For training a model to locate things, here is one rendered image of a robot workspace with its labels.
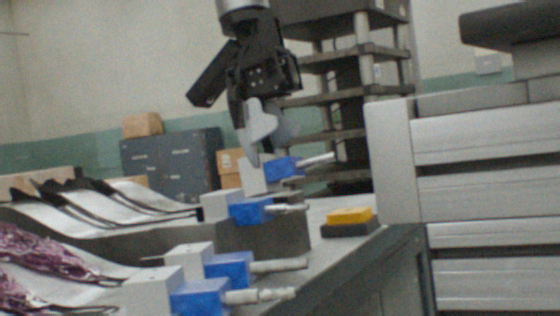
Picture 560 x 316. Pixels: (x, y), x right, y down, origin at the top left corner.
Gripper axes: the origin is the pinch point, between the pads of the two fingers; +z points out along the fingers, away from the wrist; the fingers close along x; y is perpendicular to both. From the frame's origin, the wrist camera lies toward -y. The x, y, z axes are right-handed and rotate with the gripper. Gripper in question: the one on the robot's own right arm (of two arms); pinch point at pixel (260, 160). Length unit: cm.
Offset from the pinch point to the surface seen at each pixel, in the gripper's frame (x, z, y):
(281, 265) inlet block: -24.8, 14.2, 12.5
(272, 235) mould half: -2.9, 10.5, 0.9
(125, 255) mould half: -16.9, 9.4, -12.1
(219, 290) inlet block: -37.3, 14.9, 13.1
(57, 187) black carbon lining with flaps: -4.7, -3.9, -32.9
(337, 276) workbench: 2.0, 17.5, 6.7
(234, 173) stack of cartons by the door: 597, -91, -339
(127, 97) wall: 609, -228, -480
